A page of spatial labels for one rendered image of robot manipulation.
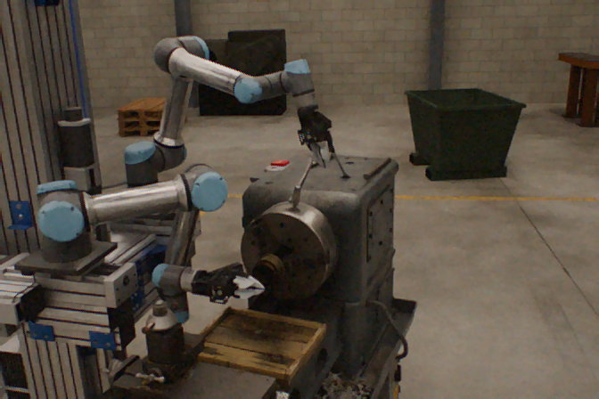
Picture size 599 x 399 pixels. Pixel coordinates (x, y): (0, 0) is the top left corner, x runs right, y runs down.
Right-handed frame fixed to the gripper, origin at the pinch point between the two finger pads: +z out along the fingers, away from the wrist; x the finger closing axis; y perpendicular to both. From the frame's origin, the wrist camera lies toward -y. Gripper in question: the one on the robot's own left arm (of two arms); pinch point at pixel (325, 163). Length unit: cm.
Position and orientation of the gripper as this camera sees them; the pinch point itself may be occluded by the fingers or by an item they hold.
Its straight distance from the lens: 202.6
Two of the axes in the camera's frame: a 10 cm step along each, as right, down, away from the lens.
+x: 8.8, -1.5, -4.5
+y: -3.9, 3.0, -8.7
